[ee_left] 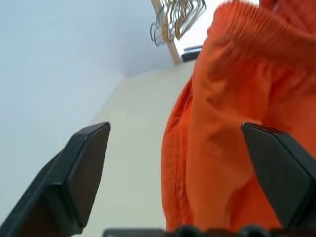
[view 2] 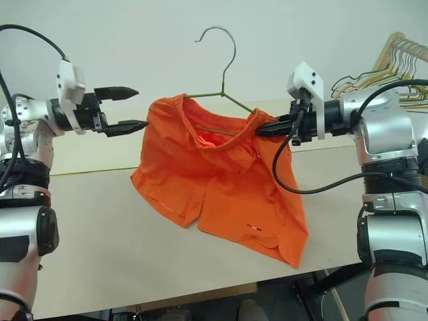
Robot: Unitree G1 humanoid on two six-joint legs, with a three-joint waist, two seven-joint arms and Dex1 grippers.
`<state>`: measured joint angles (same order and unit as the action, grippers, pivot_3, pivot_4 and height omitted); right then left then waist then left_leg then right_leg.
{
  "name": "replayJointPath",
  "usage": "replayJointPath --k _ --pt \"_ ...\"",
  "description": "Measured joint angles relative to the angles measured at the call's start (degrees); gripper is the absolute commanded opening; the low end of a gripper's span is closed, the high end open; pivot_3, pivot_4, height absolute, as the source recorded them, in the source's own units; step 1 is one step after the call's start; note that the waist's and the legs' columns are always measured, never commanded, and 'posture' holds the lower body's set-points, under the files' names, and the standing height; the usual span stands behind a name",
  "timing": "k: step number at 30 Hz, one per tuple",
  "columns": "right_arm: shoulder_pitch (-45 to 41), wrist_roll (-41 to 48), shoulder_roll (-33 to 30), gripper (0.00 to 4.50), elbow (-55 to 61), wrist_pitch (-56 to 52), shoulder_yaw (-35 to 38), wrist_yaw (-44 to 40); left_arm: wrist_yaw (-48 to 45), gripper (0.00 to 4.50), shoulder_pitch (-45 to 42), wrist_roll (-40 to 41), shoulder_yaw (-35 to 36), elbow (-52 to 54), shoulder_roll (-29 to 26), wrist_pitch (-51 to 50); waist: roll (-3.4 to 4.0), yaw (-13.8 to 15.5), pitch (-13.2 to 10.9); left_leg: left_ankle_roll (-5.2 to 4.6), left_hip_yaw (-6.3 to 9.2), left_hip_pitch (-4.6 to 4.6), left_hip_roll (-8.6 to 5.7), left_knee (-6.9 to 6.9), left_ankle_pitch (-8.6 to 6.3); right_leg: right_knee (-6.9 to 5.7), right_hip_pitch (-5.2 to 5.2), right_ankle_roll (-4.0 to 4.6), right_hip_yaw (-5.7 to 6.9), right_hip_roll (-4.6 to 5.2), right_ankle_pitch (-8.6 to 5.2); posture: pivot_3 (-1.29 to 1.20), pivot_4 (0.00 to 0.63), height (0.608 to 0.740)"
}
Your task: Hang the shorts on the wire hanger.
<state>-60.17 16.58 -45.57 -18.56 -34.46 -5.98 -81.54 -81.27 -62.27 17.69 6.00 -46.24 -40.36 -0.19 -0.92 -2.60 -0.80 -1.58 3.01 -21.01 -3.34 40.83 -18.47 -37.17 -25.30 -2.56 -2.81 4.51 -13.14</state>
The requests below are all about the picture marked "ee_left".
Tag orange shorts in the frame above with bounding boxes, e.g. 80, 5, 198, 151
161, 0, 316, 233

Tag black rectangular object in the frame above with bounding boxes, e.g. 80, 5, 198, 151
181, 45, 204, 62

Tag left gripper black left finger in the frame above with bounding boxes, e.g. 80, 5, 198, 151
0, 121, 111, 237

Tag wooden rack pole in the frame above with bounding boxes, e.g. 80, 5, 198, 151
152, 0, 183, 66

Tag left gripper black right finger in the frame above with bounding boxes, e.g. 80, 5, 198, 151
241, 121, 316, 231

